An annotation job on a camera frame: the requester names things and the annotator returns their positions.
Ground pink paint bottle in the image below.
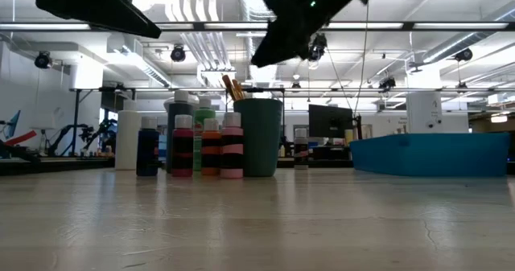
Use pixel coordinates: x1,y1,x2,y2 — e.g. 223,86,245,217
219,112,245,179

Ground blue paint bottle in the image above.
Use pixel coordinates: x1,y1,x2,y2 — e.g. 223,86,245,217
135,116,160,178

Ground dark green plastic cup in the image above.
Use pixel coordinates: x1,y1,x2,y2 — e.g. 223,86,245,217
233,97,283,179

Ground wide black paintbrush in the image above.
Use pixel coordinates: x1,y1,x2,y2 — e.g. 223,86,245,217
220,74,238,101

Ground black overhead camera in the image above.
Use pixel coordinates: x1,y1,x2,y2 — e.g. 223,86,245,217
307,32,328,62

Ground blue panel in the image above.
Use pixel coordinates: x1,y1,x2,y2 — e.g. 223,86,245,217
6,109,22,138

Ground magenta paint bottle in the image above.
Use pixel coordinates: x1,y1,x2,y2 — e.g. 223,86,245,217
171,114,196,179

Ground black background monitor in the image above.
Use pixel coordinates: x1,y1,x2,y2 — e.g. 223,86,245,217
308,104,354,140

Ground teal plastic bin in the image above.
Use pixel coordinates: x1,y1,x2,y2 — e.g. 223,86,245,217
348,132,511,179

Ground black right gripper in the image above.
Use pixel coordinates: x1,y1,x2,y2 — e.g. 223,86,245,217
251,0,385,68

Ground orange paint bottle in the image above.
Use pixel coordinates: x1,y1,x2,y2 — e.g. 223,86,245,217
200,117,222,177

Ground white round column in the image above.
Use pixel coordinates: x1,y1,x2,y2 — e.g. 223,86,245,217
406,91,443,134

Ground tall white plastic bottle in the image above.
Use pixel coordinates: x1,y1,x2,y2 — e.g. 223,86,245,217
114,100,142,170

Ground large green paint bottle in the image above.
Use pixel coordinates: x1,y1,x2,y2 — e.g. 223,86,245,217
192,96,216,172

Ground dark neighbouring table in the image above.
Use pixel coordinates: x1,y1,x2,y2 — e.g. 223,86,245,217
0,156,116,177

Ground large dark grey paint bottle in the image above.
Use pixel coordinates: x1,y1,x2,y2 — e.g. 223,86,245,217
166,89,196,175

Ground black overhead crossbar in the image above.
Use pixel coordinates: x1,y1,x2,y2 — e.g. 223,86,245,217
0,20,515,32

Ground thin hanging cable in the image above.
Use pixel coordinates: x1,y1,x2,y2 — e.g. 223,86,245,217
326,47,355,112
352,3,371,117

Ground brown paint bottle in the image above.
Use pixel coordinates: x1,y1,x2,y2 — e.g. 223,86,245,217
293,128,310,170

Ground black ceiling spotlight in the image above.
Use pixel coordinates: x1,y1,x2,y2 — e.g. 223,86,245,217
377,76,398,91
34,50,52,70
170,44,187,63
454,47,474,63

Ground red bar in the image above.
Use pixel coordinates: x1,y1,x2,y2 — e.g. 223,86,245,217
0,129,37,147

